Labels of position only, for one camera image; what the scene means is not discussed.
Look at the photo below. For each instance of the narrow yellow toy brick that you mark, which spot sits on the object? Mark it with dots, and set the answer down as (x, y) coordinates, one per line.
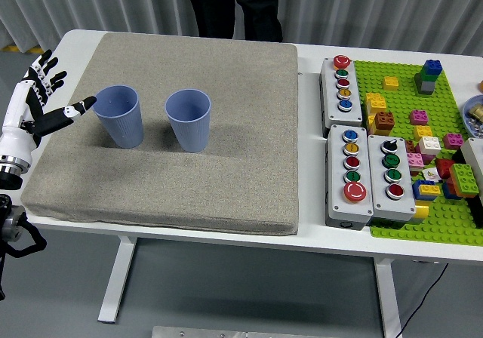
(371, 125)

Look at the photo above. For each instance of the grey-brown fabric mat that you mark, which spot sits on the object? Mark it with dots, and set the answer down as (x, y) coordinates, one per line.
(211, 172)

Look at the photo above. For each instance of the white table leg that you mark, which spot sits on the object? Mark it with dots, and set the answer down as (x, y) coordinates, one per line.
(388, 296)
(117, 277)

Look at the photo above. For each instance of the brown toy brick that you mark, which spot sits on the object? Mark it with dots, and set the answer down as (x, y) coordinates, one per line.
(384, 121)

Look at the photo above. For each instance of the dark blue toy brick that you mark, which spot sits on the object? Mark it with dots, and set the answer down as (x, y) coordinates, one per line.
(448, 192)

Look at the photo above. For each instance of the dark green toy brick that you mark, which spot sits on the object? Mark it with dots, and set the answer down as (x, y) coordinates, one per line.
(423, 77)

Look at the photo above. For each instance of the lime green studded baseplate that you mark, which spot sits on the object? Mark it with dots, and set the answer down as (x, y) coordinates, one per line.
(403, 70)

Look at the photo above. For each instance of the small yellow toy brick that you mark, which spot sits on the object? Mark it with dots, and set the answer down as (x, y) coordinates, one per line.
(390, 83)
(423, 132)
(430, 189)

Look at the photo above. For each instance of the orange toy brick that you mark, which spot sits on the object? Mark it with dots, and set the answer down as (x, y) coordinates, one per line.
(469, 194)

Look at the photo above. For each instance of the lime green toy brick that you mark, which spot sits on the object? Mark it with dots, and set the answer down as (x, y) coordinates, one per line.
(465, 177)

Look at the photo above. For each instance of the light pink toy brick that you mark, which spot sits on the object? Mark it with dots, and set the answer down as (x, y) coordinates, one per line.
(415, 161)

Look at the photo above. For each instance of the person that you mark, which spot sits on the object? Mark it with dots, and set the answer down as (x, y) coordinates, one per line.
(222, 6)

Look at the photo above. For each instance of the blue ribbed plastic cup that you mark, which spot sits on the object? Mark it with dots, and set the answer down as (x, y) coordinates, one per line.
(120, 126)
(188, 134)

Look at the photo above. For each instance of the blue bowl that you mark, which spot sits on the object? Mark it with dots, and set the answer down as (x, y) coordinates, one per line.
(468, 125)

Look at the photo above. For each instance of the grey toy brick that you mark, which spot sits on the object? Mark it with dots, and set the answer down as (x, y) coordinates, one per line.
(425, 88)

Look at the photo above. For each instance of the white toy brick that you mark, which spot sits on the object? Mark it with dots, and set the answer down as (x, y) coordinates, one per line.
(429, 145)

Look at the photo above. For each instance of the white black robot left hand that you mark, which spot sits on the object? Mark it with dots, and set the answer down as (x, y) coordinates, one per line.
(17, 126)

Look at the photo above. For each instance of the white box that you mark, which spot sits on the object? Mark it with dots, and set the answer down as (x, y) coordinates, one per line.
(475, 155)

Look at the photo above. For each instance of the silver metal fitting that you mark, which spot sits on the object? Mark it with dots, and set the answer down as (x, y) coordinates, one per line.
(476, 125)

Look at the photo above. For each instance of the small dark brown brick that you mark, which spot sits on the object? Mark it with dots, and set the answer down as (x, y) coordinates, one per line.
(410, 146)

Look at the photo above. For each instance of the grey box small red mushroom button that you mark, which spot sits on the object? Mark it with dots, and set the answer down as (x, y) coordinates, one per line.
(347, 115)

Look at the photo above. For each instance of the white pleated curtain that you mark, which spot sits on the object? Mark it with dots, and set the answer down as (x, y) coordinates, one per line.
(434, 13)

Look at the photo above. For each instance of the grey box large red mushroom button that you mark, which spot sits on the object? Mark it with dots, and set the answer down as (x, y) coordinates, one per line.
(336, 202)

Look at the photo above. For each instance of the grey box black selector switch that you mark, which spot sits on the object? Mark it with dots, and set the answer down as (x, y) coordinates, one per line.
(405, 202)

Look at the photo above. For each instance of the red toy brick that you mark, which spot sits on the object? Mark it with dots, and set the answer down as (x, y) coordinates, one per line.
(444, 167)

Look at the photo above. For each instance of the large yellow toy brick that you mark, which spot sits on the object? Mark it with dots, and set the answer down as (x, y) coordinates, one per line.
(375, 102)

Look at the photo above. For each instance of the magenta toy brick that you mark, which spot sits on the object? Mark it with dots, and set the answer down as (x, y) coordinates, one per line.
(453, 141)
(419, 117)
(428, 158)

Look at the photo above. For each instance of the smooth yellow toy brick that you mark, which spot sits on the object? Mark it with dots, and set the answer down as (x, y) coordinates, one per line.
(420, 211)

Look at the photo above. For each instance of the yellow black floor tape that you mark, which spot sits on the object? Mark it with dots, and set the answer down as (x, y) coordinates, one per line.
(22, 48)

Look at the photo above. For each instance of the brass fitting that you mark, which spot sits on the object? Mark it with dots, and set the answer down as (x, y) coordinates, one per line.
(477, 110)

